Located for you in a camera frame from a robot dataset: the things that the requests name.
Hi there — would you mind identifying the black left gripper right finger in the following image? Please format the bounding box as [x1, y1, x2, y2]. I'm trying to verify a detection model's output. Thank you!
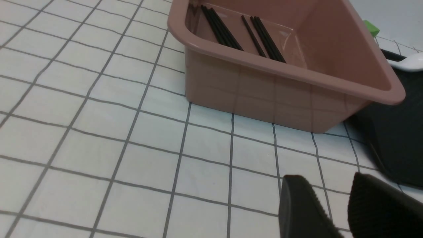
[347, 172, 423, 238]

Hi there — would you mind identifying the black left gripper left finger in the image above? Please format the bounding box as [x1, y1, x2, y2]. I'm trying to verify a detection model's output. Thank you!
[279, 175, 343, 238]

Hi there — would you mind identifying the black plastic tray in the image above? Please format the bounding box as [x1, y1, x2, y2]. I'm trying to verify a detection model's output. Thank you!
[348, 69, 422, 189]

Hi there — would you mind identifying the pink plastic bin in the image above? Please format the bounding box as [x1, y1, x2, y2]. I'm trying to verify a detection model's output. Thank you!
[168, 0, 406, 134]

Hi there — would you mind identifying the white ceramic spoon far left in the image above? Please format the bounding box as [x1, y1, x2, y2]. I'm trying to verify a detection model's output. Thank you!
[387, 52, 423, 72]

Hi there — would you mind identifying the black chopstick in bin single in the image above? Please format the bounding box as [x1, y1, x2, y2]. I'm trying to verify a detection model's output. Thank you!
[241, 15, 266, 58]

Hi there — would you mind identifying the green foam block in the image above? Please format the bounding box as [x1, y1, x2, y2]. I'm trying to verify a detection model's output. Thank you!
[364, 20, 380, 38]

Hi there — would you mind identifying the black chopstick in bin leftmost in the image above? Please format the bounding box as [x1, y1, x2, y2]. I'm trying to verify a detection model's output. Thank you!
[201, 5, 236, 49]

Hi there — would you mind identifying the black chopstick in bin rightmost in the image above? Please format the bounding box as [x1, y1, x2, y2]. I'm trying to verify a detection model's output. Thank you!
[253, 16, 287, 63]

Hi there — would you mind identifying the white grid tablecloth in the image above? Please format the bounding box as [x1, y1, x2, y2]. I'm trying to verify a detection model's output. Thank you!
[0, 0, 423, 238]

